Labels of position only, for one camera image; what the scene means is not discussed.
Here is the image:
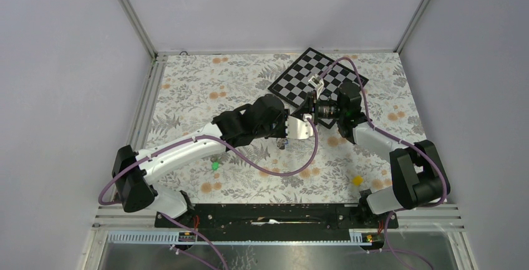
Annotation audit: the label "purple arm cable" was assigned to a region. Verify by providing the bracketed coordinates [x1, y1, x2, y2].
[316, 56, 451, 270]
[98, 115, 320, 270]

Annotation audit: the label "aluminium frame rails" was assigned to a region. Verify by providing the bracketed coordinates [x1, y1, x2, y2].
[84, 0, 480, 270]

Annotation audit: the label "floral patterned table mat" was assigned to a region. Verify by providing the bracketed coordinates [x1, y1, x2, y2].
[145, 53, 425, 203]

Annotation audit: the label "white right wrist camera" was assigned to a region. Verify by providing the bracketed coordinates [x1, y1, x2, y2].
[308, 75, 325, 100]

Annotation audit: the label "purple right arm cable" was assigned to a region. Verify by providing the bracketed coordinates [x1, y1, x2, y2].
[316, 56, 451, 270]

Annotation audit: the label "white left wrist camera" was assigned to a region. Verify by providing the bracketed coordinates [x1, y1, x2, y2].
[286, 114, 314, 140]

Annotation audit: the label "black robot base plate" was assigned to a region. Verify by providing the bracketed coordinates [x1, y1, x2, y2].
[177, 203, 399, 242]

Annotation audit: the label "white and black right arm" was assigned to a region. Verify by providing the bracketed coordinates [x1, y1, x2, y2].
[293, 78, 450, 228]

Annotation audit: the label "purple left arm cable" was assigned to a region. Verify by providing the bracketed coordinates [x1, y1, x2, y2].
[98, 115, 320, 270]

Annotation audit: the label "black and white chessboard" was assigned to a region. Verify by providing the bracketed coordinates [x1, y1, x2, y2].
[268, 48, 369, 108]

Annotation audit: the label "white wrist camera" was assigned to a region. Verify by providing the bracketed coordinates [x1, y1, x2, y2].
[286, 114, 314, 140]
[308, 75, 325, 100]

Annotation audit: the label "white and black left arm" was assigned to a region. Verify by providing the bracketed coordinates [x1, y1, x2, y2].
[112, 95, 289, 227]

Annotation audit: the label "green key tag with key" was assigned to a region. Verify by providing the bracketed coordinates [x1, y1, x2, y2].
[210, 157, 220, 171]

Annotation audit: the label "yellow cube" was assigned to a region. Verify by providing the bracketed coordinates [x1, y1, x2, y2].
[351, 176, 364, 186]

